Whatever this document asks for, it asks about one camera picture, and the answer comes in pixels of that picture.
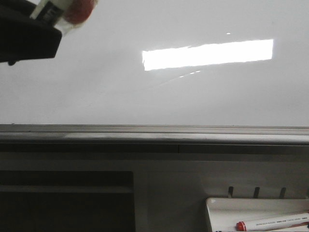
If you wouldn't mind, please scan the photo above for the black whiteboard marker with magnet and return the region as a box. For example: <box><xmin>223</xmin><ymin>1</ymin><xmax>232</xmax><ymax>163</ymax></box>
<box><xmin>30</xmin><ymin>0</ymin><xmax>98</xmax><ymax>36</ymax></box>

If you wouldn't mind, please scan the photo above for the white whiteboard with aluminium frame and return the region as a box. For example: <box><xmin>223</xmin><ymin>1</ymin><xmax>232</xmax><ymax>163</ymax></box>
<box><xmin>0</xmin><ymin>0</ymin><xmax>309</xmax><ymax>144</ymax></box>

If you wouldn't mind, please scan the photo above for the white marker tray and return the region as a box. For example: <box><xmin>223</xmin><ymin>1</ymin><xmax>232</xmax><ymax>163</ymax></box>
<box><xmin>205</xmin><ymin>198</ymin><xmax>309</xmax><ymax>232</ymax></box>

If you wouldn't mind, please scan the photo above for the red capped whiteboard marker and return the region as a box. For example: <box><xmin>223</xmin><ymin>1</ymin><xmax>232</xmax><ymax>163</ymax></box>
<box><xmin>236</xmin><ymin>213</ymin><xmax>309</xmax><ymax>232</ymax></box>

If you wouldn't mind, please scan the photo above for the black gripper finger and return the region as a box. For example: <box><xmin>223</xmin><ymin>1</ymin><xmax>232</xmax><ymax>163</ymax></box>
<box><xmin>0</xmin><ymin>0</ymin><xmax>62</xmax><ymax>66</ymax></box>

